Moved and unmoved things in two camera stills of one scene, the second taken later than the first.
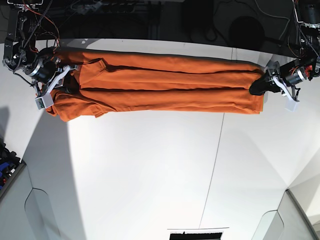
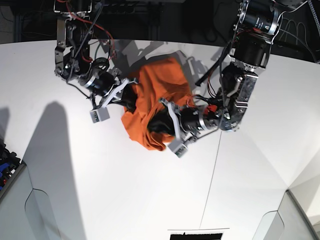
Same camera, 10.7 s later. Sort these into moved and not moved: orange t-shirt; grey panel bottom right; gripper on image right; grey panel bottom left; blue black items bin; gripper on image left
Moved: orange t-shirt; gripper on image right; gripper on image left
Not moved: grey panel bottom right; grey panel bottom left; blue black items bin
